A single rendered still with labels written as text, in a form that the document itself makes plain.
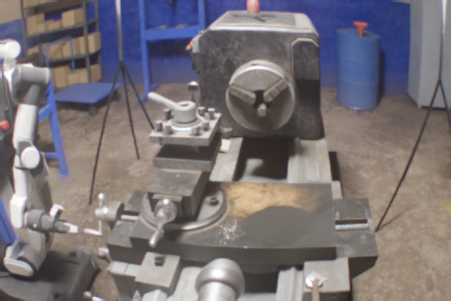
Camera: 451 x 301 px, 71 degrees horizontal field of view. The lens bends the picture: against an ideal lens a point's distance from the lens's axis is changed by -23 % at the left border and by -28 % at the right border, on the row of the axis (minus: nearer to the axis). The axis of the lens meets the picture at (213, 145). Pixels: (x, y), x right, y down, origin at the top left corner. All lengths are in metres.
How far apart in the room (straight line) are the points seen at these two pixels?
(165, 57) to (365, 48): 2.63
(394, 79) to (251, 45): 3.85
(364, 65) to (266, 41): 2.85
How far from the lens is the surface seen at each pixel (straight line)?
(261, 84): 1.44
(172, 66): 5.26
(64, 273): 2.14
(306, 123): 1.71
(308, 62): 1.57
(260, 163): 1.82
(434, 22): 4.79
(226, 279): 0.66
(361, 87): 4.43
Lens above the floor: 1.60
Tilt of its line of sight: 27 degrees down
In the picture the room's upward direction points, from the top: 3 degrees counter-clockwise
